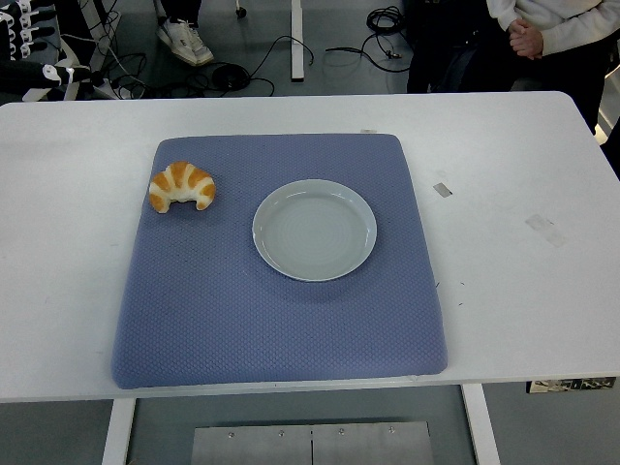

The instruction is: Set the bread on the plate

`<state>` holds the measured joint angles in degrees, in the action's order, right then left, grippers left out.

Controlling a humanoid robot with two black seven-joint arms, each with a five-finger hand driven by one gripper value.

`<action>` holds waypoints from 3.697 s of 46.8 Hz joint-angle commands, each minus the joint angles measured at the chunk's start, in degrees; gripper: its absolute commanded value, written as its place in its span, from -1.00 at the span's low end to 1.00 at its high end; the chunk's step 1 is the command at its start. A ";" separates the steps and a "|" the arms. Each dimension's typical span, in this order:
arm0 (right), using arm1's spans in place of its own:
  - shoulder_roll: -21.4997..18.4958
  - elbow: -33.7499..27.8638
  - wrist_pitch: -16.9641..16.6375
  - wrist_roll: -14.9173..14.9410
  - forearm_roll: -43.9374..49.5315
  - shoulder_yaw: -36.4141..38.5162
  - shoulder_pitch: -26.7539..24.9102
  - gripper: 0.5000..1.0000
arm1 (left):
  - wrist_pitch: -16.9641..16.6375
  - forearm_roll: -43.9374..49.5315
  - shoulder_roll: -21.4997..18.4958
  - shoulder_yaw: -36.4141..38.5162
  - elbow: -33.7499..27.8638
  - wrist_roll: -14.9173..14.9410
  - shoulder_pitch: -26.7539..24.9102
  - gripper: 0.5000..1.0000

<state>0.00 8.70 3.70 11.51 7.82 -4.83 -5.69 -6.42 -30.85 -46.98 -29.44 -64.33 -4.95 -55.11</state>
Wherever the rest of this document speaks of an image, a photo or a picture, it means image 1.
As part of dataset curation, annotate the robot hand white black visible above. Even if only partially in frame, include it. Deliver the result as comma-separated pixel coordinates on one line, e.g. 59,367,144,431
0,0,93,93

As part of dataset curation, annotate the person's left hand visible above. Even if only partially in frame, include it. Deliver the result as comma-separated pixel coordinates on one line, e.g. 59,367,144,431
510,26,546,62

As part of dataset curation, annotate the croissant bread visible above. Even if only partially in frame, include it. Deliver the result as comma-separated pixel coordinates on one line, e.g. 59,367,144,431
148,161,217,213

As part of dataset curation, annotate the pale grey round plate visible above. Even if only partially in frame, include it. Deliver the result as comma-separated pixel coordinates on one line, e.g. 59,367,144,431
251,178,379,283

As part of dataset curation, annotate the grey metal plate with screws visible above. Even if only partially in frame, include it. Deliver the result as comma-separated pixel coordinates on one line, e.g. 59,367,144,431
190,420,436,465

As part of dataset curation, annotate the person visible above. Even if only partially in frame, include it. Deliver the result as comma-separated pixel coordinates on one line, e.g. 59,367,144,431
405,0,620,137

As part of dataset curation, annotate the white grey office chair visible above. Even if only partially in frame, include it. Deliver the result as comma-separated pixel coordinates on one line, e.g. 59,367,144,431
21,0,122,102

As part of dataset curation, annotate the person's foot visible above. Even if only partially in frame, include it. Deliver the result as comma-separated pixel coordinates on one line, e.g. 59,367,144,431
155,17,215,67

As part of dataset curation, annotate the person's leg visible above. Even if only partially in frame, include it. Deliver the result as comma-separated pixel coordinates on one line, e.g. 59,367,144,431
153,0,202,28

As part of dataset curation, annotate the clear tape piece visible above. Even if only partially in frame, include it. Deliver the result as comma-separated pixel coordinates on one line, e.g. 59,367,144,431
525,213,568,248

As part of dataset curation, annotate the white background desk leg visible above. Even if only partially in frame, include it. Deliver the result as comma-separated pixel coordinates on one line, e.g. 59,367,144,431
289,0,305,82

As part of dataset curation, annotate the blue quilted mat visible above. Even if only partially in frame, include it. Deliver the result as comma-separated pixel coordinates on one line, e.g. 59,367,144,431
110,133,449,391

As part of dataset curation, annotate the black white label sticker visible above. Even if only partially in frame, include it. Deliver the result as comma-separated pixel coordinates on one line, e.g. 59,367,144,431
526,377,617,394

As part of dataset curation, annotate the white table leg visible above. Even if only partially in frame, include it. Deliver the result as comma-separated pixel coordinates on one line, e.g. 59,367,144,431
100,397,138,465
460,383,503,465

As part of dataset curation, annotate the black floor cable coil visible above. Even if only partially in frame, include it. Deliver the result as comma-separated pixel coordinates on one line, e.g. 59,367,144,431
324,4,413,74

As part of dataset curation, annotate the black floor cable bundle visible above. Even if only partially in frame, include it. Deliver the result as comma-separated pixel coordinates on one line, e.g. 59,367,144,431
110,36,316,100

